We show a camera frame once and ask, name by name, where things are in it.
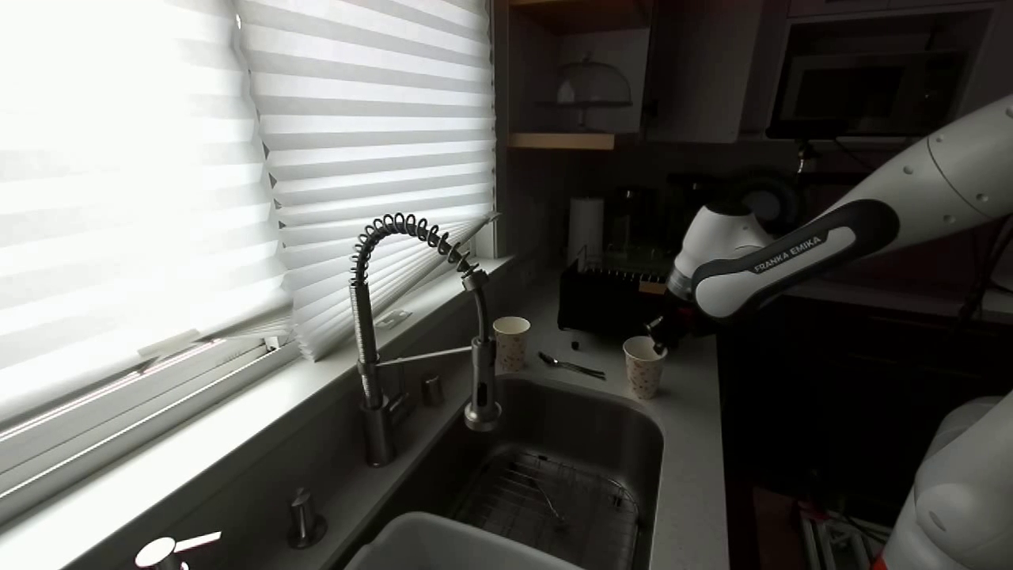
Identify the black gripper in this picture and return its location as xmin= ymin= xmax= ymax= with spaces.
xmin=642 ymin=301 xmax=702 ymax=356

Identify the dotted paper cup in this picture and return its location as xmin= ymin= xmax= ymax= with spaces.
xmin=491 ymin=314 xmax=535 ymax=376
xmin=619 ymin=332 xmax=670 ymax=402

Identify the steel undermount sink basin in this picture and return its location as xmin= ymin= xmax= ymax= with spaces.
xmin=354 ymin=369 xmax=667 ymax=570

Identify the metal sink bottom grid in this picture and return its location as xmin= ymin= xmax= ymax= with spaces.
xmin=450 ymin=441 xmax=642 ymax=570

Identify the black utensil holder wooden top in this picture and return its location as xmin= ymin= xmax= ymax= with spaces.
xmin=554 ymin=260 xmax=683 ymax=345

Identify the metal spoon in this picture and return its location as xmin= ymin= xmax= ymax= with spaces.
xmin=535 ymin=348 xmax=610 ymax=383

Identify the white paper towel roll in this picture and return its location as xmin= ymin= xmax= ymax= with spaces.
xmin=562 ymin=194 xmax=608 ymax=269

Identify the wooden shelf board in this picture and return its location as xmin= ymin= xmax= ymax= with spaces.
xmin=503 ymin=128 xmax=619 ymax=155

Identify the small chrome counter button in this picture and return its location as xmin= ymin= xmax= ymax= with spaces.
xmin=418 ymin=369 xmax=447 ymax=411

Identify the glass cake dome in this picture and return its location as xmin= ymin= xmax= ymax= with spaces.
xmin=551 ymin=53 xmax=639 ymax=109

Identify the white plastic dish tub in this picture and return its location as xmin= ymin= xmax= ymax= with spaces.
xmin=342 ymin=509 xmax=585 ymax=570

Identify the chrome spring kitchen faucet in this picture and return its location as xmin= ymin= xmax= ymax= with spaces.
xmin=349 ymin=209 xmax=505 ymax=471

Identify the dark built-in microwave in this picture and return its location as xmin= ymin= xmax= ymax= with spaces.
xmin=766 ymin=5 xmax=998 ymax=143

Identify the white pleated window blind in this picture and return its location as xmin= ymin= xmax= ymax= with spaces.
xmin=0 ymin=0 xmax=298 ymax=427
xmin=230 ymin=0 xmax=499 ymax=363

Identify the chrome soap dispenser pump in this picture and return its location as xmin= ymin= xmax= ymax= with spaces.
xmin=284 ymin=482 xmax=331 ymax=554

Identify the chrome lever tap handle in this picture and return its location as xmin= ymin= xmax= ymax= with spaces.
xmin=130 ymin=524 xmax=228 ymax=570

